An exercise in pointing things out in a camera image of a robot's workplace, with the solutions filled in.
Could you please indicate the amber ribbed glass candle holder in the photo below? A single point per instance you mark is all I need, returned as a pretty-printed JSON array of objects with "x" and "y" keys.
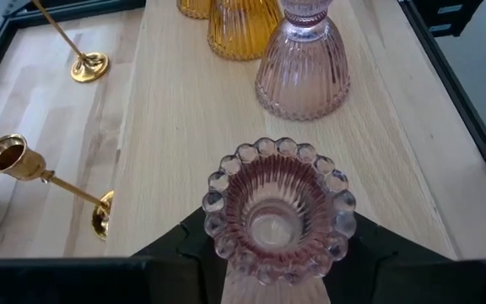
[
  {"x": 243, "y": 29},
  {"x": 194, "y": 7}
]

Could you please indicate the tall brass candlestick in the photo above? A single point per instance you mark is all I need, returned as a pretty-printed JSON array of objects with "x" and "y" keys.
[{"x": 89, "y": 67}]

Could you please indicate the black drawer unit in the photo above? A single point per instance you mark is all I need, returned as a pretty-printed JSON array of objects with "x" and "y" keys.
[{"x": 445, "y": 14}]

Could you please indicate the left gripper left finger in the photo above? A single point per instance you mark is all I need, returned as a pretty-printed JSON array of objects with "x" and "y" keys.
[{"x": 99, "y": 280}]

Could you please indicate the short brass candlestick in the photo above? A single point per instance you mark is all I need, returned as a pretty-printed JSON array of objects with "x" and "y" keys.
[{"x": 15, "y": 158}]

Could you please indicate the pink ribbed glass candle holder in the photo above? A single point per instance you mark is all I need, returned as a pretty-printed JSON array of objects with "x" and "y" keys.
[
  {"x": 304, "y": 72},
  {"x": 279, "y": 211}
]

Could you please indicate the wooden shelf with black legs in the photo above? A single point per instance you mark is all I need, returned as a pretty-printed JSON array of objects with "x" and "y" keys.
[{"x": 184, "y": 126}]

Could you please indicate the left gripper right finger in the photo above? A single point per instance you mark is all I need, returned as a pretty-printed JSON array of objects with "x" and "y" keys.
[{"x": 416, "y": 280}]

